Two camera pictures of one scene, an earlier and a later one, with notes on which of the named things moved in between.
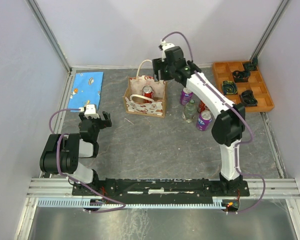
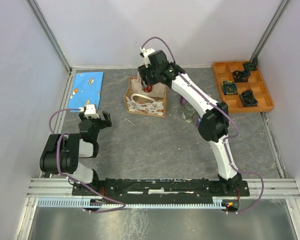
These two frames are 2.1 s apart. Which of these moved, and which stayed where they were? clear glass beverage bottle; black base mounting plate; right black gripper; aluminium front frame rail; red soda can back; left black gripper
Moved: right black gripper; red soda can back
Stayed: black base mounting plate; left black gripper; aluminium front frame rail; clear glass beverage bottle
